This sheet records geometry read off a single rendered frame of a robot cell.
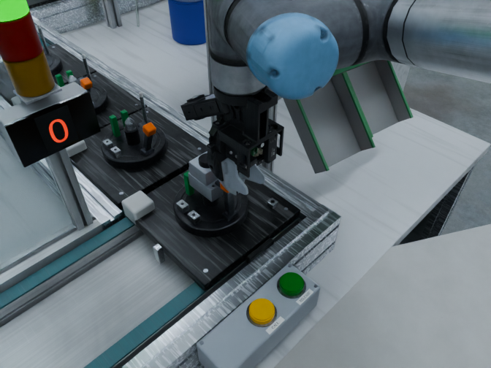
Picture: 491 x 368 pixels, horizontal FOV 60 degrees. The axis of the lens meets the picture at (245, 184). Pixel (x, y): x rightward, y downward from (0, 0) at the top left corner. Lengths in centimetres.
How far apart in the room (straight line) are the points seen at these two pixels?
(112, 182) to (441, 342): 68
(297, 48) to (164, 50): 125
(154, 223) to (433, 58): 56
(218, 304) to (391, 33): 47
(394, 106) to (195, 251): 57
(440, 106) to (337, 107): 223
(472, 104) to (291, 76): 287
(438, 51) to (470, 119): 267
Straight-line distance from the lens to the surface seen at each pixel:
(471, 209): 242
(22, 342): 80
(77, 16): 187
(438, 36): 41
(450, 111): 310
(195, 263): 74
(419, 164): 116
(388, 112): 104
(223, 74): 53
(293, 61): 40
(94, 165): 96
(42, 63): 62
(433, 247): 97
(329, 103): 92
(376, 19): 46
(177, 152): 95
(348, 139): 93
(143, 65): 154
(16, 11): 59
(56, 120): 65
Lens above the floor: 156
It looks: 44 degrees down
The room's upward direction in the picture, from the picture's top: straight up
